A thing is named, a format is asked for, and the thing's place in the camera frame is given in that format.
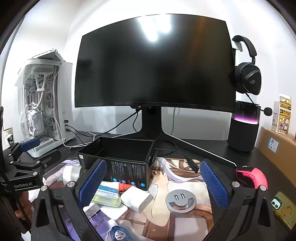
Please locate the black cardboard box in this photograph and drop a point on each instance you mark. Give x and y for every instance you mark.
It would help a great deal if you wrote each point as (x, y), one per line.
(126, 169)

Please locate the brown cardboard box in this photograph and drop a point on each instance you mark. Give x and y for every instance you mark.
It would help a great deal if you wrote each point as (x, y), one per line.
(282, 157)

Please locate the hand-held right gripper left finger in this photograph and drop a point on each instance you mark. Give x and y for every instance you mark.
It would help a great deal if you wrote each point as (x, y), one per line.
(92, 183)

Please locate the flat white box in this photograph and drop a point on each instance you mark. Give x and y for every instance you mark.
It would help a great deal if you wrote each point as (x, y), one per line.
(114, 211)

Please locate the black curved monitor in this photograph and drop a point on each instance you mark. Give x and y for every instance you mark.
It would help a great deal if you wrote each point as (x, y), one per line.
(152, 64)

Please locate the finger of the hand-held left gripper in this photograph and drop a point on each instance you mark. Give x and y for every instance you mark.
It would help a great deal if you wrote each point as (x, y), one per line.
(30, 144)
(39, 164)

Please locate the white tape roll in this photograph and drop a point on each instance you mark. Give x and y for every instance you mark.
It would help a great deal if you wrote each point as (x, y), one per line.
(71, 173)

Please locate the small white and green box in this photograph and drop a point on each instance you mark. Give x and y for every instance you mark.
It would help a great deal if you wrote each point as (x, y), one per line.
(8, 138)

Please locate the yellow-green liquid bottle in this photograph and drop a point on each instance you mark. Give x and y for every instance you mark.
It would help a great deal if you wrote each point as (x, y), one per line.
(107, 201)

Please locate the pink computer mouse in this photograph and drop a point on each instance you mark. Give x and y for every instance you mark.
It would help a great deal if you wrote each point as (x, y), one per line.
(253, 176)

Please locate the phone in green case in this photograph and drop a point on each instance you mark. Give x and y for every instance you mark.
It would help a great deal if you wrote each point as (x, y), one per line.
(283, 209)

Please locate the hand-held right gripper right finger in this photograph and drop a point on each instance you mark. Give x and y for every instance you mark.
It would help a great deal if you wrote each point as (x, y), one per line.
(214, 185)

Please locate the blue eye drop bottle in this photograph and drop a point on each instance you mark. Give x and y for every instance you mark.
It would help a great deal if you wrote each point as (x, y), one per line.
(120, 233)

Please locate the white glue tube red cap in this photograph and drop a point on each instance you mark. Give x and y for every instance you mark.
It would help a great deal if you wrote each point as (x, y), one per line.
(108, 190)

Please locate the printed desk mat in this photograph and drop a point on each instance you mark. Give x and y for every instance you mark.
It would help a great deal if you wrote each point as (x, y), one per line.
(185, 222)

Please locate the white charger block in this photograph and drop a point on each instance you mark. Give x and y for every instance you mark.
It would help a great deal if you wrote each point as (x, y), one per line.
(136, 199)

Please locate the white computer case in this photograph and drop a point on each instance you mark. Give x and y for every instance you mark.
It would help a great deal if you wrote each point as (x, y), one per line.
(46, 97)

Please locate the white plug adapter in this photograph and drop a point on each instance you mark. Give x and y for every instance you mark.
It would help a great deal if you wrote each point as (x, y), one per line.
(92, 209)

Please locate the black headset with microphone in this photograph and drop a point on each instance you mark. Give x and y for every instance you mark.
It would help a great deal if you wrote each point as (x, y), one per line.
(248, 74)

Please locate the round silver usb hub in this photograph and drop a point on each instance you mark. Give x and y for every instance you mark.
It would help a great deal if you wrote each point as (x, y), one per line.
(180, 200)

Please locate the yellow and white carton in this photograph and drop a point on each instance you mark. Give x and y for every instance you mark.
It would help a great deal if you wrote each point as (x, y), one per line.
(281, 118)

